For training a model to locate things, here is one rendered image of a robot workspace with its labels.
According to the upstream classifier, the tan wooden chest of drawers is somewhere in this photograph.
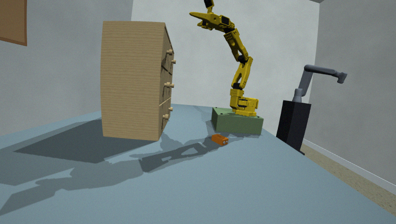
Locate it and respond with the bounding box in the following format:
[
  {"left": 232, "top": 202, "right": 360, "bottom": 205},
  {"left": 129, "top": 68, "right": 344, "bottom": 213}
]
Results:
[{"left": 100, "top": 21, "right": 173, "bottom": 141}]

